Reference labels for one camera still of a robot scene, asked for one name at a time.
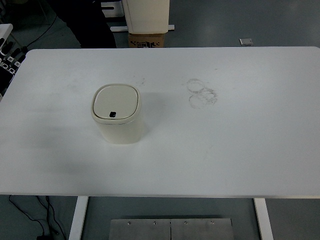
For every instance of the cream plastic trash can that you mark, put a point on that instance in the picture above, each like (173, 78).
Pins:
(117, 111)

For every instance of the brown cardboard box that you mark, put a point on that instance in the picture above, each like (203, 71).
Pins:
(146, 40)

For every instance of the white table foot bar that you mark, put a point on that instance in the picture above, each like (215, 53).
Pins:
(115, 29)

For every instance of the large white bin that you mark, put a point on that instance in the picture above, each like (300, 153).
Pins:
(146, 16)

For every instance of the small grey floor plate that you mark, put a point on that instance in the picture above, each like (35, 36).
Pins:
(246, 42)

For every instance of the person in dark trousers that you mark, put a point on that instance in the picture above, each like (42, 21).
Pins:
(87, 21)

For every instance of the white left table leg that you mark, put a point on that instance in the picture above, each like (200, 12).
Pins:
(78, 219)

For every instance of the white table leg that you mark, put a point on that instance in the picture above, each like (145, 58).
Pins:
(263, 219)
(78, 219)

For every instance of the white right table leg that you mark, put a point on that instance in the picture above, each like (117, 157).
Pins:
(263, 219)

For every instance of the white side table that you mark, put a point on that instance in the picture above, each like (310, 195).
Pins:
(5, 30)

